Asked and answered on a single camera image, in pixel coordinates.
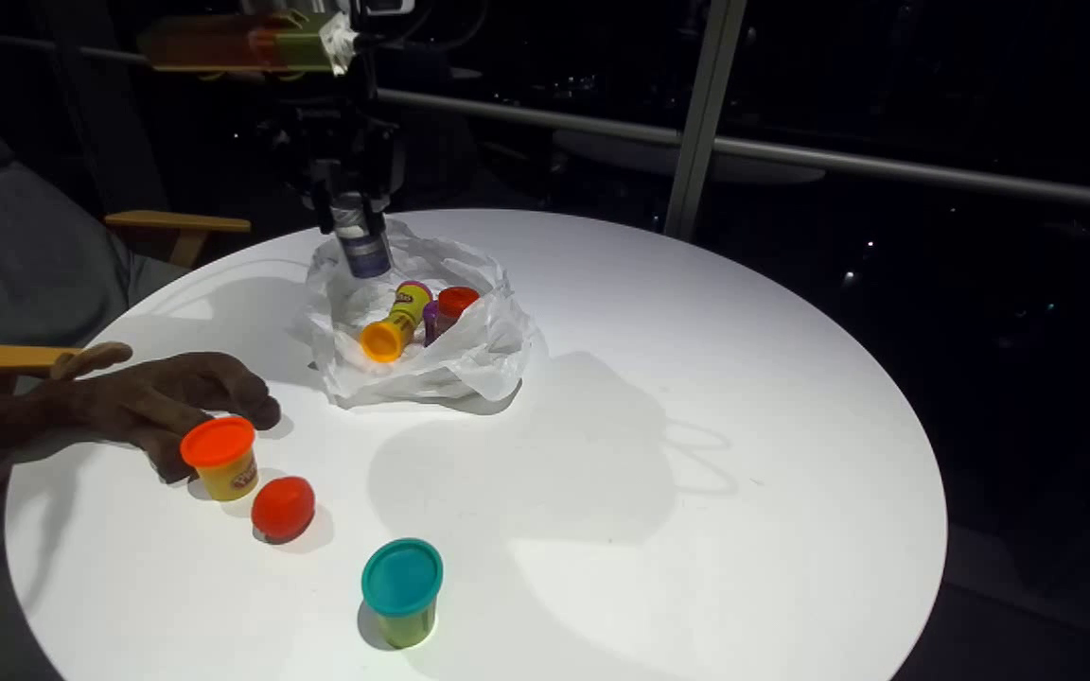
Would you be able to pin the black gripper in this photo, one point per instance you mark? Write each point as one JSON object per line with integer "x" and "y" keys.
{"x": 358, "y": 152}

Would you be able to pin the brown bottle orange cap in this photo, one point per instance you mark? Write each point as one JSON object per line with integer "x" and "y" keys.
{"x": 446, "y": 307}

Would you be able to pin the yellow play-doh can orange lid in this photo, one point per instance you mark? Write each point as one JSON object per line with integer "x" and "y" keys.
{"x": 396, "y": 327}

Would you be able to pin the play-doh can teal lid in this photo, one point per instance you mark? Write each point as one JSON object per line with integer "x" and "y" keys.
{"x": 397, "y": 586}

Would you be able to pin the wooden chair armrest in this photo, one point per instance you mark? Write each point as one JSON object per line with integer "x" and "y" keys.
{"x": 176, "y": 219}

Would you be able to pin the white plastic bag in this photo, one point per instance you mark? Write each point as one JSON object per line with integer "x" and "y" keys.
{"x": 473, "y": 356}

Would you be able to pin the brown plush toy dog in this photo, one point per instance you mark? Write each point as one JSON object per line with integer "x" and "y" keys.
{"x": 150, "y": 406}

